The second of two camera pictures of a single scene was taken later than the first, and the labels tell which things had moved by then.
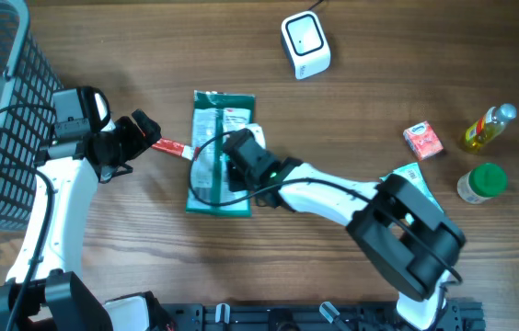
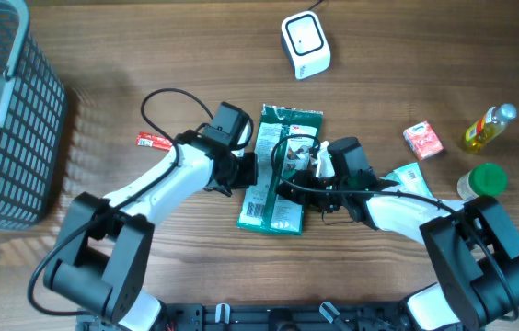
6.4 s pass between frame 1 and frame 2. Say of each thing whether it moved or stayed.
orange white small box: stayed
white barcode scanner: stayed
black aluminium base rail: stayed
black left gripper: moved
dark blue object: moved
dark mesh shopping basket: stayed
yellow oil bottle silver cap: stayed
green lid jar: stayed
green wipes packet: moved
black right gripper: moved
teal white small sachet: stayed
